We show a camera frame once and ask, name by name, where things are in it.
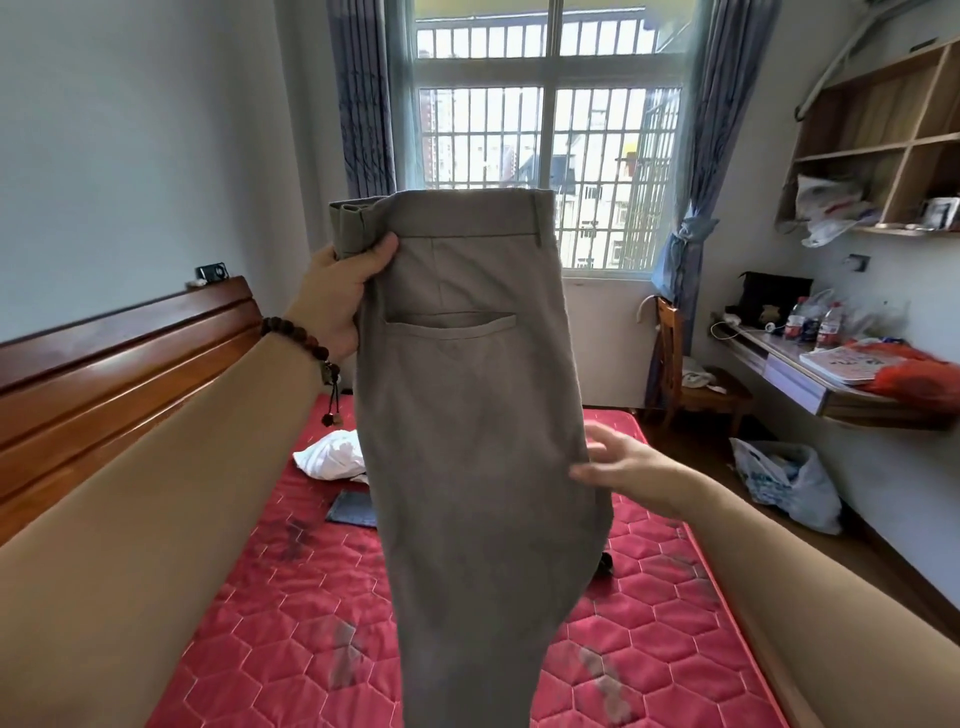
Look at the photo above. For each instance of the person's right hand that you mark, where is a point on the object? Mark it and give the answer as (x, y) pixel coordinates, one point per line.
(637, 469)

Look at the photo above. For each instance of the person's left hand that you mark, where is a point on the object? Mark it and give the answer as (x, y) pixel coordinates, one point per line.
(330, 292)

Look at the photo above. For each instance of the person's left thumb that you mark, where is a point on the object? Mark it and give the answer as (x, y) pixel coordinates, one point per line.
(371, 255)

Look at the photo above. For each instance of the person's right fingers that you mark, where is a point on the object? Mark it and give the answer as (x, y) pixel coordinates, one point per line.
(600, 454)

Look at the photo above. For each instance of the grey trousers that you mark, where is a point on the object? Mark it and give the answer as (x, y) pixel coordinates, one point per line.
(472, 450)

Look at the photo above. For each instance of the person's right forearm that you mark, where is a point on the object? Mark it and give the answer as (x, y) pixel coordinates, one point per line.
(825, 607)

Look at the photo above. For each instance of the person's left forearm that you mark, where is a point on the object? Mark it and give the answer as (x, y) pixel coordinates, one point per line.
(142, 525)

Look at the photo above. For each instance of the small black object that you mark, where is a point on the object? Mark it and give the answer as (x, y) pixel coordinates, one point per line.
(604, 562)

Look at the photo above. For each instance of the wooden chair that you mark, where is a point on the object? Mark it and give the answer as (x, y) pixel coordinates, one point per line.
(694, 371)

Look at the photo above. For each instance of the white cloth on chair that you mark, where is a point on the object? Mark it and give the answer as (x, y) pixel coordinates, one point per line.
(697, 375)

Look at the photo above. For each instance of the blue grey curtain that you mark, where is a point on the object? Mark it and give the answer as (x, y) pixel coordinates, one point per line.
(364, 97)
(705, 150)

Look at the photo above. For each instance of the small black device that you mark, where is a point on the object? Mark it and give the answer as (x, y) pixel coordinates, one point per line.
(212, 271)

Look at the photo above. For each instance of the printed plastic bag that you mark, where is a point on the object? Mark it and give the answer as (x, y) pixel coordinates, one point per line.
(787, 480)

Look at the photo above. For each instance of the barred window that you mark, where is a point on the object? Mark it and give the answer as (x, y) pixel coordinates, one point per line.
(540, 127)

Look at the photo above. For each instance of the black bag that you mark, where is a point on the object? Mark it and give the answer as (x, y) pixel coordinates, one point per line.
(772, 296)

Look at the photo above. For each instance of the clear plastic bottle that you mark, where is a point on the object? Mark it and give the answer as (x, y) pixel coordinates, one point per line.
(795, 319)
(829, 324)

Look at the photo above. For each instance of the dark blue folded garment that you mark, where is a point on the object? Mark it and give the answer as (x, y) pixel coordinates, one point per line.
(352, 510)

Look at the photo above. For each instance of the white book stack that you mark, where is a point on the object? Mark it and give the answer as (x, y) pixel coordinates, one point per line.
(847, 365)

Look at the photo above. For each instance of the wooden headboard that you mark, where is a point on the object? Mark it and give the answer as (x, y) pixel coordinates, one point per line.
(97, 390)

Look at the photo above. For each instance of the red quilted mattress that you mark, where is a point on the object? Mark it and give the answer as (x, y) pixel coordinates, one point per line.
(315, 600)

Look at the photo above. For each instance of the red plastic bag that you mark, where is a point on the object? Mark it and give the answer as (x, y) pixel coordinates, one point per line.
(911, 375)

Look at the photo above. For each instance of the white plastic bag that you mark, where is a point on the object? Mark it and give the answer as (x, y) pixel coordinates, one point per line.
(829, 210)

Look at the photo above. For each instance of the wooden wall desk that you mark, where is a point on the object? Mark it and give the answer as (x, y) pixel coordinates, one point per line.
(810, 382)

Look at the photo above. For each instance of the wall socket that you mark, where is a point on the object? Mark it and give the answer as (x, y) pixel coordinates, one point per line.
(857, 262)

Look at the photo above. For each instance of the small picture frame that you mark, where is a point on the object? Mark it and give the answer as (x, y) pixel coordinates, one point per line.
(940, 212)

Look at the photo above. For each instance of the wooden wall shelf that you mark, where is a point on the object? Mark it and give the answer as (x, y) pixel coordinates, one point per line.
(885, 135)

